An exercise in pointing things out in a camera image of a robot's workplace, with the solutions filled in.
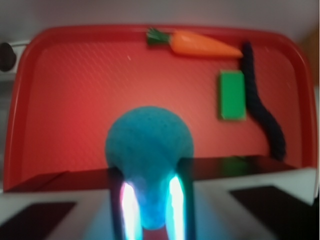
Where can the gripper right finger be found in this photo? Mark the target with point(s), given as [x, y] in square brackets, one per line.
[180, 205]

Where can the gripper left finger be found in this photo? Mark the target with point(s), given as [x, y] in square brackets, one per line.
[124, 207]

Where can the blue knitted ball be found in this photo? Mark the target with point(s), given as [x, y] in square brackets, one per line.
[146, 144]

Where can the red plastic tray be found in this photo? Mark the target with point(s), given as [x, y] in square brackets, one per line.
[73, 82]

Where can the green wooden block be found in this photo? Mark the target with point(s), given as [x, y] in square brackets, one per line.
[232, 96]

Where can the orange toy carrot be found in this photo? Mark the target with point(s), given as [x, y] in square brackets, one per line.
[192, 44]

